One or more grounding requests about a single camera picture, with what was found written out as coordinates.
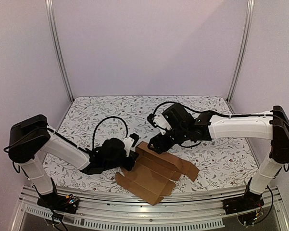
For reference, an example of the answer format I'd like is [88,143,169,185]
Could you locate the brown cardboard box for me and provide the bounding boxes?
[115,141,200,205]

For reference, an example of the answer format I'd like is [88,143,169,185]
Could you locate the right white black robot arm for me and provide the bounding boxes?
[147,103,289,210]

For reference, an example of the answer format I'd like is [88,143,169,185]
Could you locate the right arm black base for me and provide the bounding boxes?
[223,193,264,215]

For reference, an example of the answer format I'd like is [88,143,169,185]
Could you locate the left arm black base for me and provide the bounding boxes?
[37,192,79,214]

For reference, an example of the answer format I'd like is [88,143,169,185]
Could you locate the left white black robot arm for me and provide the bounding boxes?
[3,115,139,209]

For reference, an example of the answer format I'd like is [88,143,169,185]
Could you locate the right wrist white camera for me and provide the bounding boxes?
[147,114,172,135]

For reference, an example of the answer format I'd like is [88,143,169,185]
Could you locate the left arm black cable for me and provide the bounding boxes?
[90,116,128,154]

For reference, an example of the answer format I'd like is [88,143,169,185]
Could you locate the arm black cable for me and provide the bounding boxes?
[90,116,128,154]
[152,101,275,118]

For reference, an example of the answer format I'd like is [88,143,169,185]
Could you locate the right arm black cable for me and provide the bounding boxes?
[152,101,275,118]

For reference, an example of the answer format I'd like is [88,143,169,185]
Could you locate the front aluminium rail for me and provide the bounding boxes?
[12,186,289,231]

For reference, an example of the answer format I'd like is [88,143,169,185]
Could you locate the right aluminium frame post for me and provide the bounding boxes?
[226,0,255,104]

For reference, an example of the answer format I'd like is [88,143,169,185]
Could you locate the aluminium frame post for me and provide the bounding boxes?
[226,0,255,104]
[45,0,75,103]

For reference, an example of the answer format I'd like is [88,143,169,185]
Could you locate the left aluminium frame post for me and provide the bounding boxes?
[45,0,75,103]

